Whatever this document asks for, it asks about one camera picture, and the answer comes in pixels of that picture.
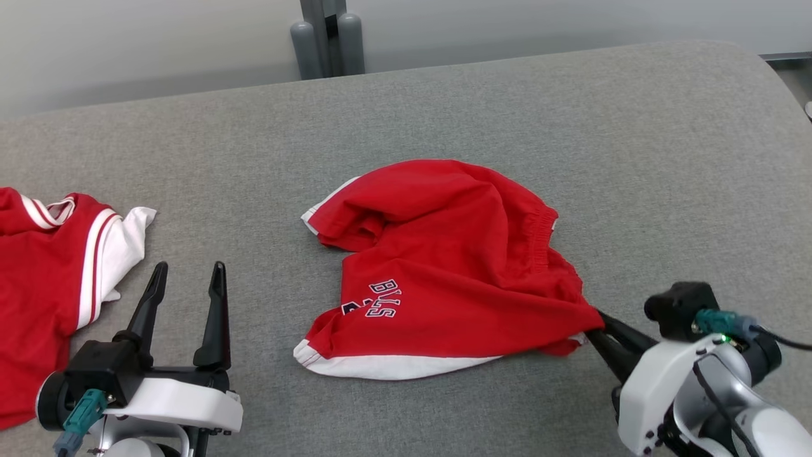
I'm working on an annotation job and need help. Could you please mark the left teal plug black cable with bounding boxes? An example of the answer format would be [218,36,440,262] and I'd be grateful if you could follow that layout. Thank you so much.
[54,389,108,457]

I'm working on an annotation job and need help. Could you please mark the red white basketball shorts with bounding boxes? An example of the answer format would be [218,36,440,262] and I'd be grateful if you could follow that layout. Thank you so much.
[293,159,605,381]

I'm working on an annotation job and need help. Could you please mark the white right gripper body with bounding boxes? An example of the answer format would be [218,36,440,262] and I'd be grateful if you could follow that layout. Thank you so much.
[619,336,717,454]

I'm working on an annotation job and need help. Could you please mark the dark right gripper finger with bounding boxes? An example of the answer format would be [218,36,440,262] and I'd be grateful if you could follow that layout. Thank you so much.
[587,330,637,381]
[596,310,657,362]

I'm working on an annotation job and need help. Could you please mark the red white basketball jersey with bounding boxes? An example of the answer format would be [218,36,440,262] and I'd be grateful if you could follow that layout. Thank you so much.
[0,187,157,429]

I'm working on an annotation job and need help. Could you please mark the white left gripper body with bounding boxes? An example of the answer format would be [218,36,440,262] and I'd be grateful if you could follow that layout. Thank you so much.
[105,367,244,435]

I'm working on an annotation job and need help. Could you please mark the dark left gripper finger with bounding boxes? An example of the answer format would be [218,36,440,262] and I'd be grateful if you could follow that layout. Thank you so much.
[114,262,169,368]
[193,262,230,372]

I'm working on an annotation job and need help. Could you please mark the grey cylindrical post foot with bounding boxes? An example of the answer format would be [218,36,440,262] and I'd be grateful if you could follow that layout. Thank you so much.
[337,13,365,76]
[291,21,323,81]

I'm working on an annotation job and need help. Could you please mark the grey metal partition post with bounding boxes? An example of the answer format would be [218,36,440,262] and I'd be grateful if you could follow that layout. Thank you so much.
[300,0,348,78]

